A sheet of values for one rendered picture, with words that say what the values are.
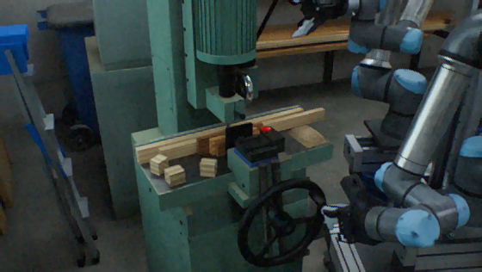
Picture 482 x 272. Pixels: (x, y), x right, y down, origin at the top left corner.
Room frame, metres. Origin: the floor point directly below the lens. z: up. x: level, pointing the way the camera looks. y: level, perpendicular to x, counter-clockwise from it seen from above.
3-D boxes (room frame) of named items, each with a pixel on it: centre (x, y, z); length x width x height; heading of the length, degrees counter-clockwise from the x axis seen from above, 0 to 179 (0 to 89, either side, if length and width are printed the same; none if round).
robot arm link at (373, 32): (1.39, -0.39, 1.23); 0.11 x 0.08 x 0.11; 59
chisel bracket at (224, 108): (1.31, 0.06, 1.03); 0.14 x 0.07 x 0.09; 28
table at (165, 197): (1.19, -0.01, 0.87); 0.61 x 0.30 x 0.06; 118
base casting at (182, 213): (1.40, 0.11, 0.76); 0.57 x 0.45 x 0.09; 28
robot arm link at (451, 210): (0.80, -0.43, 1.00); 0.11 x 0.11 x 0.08; 26
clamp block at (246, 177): (1.12, -0.05, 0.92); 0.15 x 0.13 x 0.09; 118
